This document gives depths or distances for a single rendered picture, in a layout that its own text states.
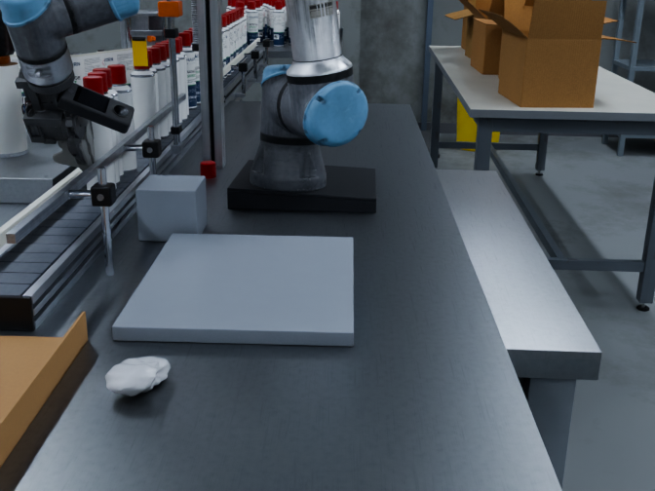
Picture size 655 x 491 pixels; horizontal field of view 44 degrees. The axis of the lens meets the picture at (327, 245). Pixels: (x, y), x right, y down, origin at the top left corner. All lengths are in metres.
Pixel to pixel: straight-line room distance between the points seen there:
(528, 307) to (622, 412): 1.51
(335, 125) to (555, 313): 0.50
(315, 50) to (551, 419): 0.70
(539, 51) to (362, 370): 2.20
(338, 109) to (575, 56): 1.78
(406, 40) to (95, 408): 5.57
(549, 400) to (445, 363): 0.18
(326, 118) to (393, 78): 4.96
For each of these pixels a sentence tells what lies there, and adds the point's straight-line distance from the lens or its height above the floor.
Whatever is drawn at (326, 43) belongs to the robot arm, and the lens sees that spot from 1.39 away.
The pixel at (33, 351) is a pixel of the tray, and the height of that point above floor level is 0.83.
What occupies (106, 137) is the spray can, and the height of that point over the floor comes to 0.98.
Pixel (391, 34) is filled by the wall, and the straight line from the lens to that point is 6.30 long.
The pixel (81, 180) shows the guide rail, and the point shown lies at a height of 0.96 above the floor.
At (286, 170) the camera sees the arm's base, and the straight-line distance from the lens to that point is 1.53.
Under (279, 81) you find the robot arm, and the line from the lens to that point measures 1.52.
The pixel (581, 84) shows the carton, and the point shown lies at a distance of 3.09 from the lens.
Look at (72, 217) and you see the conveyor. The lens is 1.37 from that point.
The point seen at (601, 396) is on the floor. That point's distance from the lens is 2.71.
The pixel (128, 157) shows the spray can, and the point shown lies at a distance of 1.63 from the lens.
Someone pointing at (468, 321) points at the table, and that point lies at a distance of 1.09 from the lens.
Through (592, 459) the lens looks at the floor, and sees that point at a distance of 2.40.
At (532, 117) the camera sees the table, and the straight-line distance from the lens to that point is 3.00.
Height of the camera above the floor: 1.28
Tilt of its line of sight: 20 degrees down
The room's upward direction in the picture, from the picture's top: 1 degrees clockwise
